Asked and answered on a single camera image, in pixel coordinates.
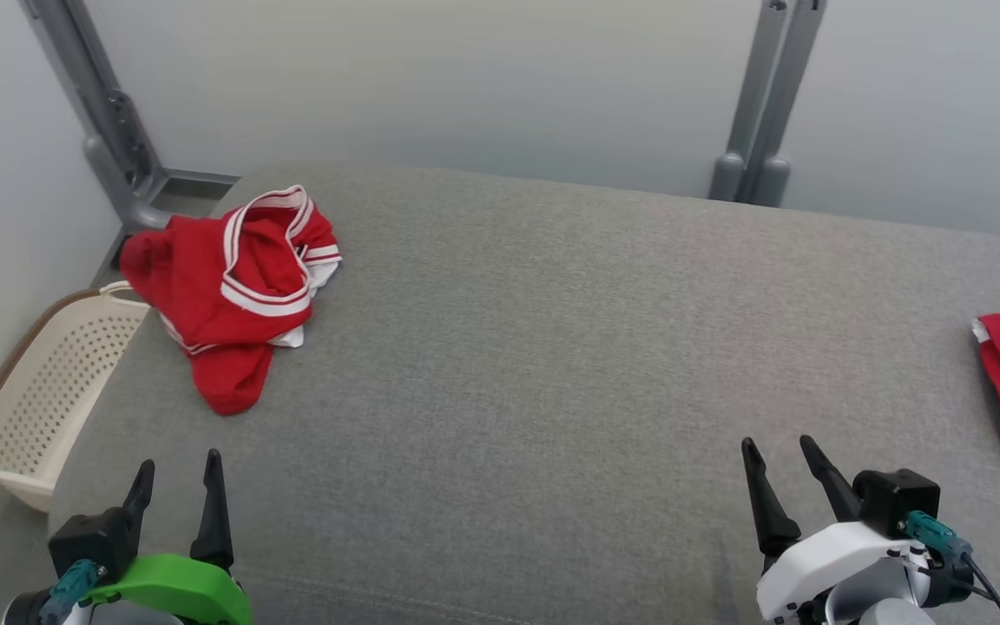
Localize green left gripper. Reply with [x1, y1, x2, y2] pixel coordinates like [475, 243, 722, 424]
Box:
[88, 449, 253, 625]

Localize cream perforated laundry basket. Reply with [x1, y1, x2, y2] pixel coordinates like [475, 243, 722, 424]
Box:
[0, 280, 154, 513]

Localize grey slanted metal frame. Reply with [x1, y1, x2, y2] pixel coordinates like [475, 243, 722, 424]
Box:
[18, 0, 240, 231]

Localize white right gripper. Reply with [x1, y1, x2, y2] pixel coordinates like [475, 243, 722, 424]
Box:
[740, 435, 935, 625]

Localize red jersey white sleeves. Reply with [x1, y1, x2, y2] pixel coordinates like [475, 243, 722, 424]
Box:
[120, 184, 343, 416]

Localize grey double metal post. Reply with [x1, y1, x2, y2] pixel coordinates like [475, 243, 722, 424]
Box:
[708, 0, 828, 207]

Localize black cable teal connector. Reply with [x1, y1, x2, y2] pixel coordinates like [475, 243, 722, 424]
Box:
[38, 558, 106, 625]
[904, 510, 1000, 625]

